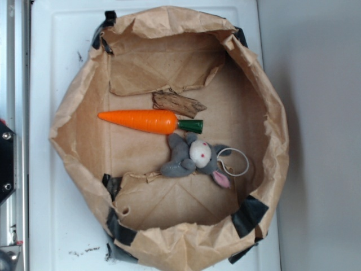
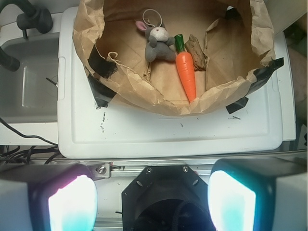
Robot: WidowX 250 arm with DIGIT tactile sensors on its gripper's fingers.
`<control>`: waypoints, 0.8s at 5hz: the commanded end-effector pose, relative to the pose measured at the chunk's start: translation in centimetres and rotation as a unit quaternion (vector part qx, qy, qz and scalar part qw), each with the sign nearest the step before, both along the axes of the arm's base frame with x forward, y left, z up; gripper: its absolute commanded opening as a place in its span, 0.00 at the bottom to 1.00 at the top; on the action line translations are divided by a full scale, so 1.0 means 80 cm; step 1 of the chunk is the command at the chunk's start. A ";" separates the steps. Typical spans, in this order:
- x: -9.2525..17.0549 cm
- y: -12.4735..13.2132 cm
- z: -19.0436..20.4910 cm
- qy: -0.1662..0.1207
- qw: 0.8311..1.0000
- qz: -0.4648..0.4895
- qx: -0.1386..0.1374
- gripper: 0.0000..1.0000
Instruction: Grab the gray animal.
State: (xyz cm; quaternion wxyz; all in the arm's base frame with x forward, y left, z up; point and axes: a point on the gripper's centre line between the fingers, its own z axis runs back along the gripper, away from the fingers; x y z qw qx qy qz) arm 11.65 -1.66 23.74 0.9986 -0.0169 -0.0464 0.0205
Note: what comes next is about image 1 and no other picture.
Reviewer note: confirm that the gray plush bunny toy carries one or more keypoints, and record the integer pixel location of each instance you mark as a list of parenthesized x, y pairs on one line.
[(190, 154)]

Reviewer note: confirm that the brown bark wood piece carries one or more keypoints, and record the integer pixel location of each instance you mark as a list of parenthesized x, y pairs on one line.
[(177, 104)]

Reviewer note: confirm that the orange plastic toy carrot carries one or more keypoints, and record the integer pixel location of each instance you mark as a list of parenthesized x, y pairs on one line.
[(151, 121)]

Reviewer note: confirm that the brown paper bag bin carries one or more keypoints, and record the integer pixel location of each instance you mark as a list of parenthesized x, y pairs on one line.
[(187, 223)]

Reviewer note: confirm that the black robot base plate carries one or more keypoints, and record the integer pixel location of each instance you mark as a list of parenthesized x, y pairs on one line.
[(6, 162)]

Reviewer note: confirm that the aluminium frame rail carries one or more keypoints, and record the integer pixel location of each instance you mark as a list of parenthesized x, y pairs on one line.
[(15, 44)]

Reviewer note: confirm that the metal corner bracket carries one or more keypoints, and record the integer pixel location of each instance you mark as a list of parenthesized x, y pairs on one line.
[(11, 258)]

